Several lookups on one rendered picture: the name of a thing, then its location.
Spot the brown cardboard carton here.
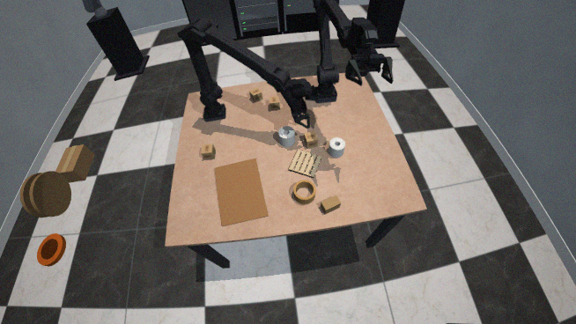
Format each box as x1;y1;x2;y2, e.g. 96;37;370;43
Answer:
269;96;280;111

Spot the small square wooden pallet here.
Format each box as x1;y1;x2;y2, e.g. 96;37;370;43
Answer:
289;149;321;178

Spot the tan rectangular block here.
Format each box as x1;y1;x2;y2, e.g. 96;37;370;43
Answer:
321;195;341;214

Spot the tan cardboard carton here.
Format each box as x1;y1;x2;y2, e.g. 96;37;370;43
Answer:
249;87;263;102
304;131;318;149
201;144;216;160

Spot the brown open cylinder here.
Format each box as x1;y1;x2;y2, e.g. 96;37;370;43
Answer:
293;180;316;204

